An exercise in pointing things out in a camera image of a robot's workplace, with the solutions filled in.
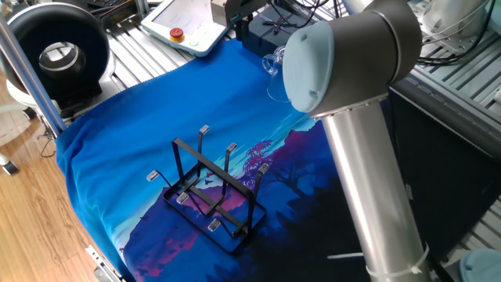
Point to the grey black Schunk gripper body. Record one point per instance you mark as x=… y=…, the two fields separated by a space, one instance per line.
x=235 y=9

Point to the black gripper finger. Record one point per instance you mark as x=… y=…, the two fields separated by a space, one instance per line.
x=238 y=33
x=246 y=28

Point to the silver UR5 robot arm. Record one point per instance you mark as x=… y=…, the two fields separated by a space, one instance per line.
x=352 y=70

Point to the black metal cup rack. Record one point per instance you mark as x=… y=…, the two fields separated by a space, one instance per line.
x=213 y=165

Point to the dark blue ribboned gift box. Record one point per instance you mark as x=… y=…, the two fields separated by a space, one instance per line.
x=270 y=35

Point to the white teach pendant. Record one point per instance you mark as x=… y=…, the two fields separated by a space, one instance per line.
x=184 y=23

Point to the blue landscape printed cloth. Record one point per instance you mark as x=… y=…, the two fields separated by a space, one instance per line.
x=195 y=102

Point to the black round fan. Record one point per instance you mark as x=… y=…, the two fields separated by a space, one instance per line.
x=35 y=35

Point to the white rounded device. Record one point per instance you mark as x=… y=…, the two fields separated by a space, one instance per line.
x=454 y=15

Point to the chair caster wheel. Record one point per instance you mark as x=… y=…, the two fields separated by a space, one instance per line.
x=8 y=164

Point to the bluish aluminium post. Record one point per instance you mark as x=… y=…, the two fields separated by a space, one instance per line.
x=35 y=86

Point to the metal table bracket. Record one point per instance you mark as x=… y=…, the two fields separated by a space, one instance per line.
x=99 y=266

